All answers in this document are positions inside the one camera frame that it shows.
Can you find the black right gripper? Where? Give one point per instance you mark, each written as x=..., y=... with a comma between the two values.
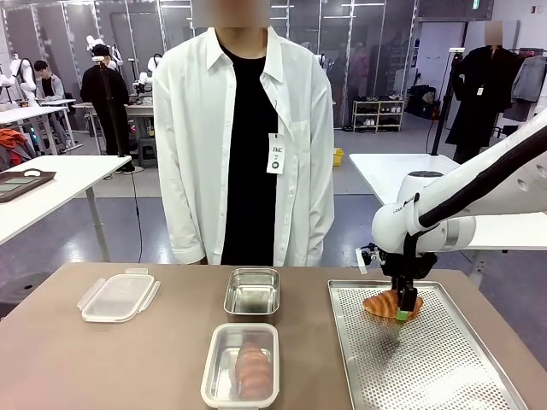
x=408, y=265

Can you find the golden brown croissant bread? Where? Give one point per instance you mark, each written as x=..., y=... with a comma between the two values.
x=254, y=369
x=382, y=305

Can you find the stainless steel rectangular container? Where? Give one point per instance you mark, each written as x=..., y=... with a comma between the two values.
x=239, y=367
x=252, y=291

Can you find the clear plastic clip lid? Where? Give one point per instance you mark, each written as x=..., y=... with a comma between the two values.
x=226, y=354
x=119, y=298

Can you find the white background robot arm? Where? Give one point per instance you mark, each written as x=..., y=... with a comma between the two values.
x=23, y=77

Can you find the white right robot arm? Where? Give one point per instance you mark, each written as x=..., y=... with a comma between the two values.
x=470, y=196

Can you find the perforated metal baking tray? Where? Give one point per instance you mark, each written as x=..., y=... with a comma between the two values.
x=406, y=363

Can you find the white long table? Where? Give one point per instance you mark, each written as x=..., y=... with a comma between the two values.
x=384, y=175

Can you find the small yellow bin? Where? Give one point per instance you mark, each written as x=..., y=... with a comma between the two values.
x=338, y=157

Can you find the white shoe rack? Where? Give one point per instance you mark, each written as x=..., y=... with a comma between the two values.
x=378, y=115

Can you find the white hanging name badge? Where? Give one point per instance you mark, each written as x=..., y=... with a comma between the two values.
x=276, y=154

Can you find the person in black coat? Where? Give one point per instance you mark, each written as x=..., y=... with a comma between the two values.
x=480, y=98

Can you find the grey hanging garment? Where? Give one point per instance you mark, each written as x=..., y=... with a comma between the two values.
x=527, y=83

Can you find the person in white shirt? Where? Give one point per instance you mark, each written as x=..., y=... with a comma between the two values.
x=196, y=149

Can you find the grey step stool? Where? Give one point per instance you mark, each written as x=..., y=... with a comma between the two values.
x=147, y=154

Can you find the white background robot pair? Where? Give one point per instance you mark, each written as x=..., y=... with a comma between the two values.
x=147, y=74

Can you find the white side table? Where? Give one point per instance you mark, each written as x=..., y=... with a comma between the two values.
x=64, y=188

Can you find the seated person in grey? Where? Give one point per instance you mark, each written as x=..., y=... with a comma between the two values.
x=49, y=89

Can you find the white background desk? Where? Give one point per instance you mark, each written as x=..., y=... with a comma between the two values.
x=30, y=113

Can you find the orange cloth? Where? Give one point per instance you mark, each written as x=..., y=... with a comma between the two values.
x=15, y=141

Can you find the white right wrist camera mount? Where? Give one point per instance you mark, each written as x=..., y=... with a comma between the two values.
x=367, y=258

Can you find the black camera stand pole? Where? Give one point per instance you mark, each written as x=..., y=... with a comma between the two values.
x=444, y=98

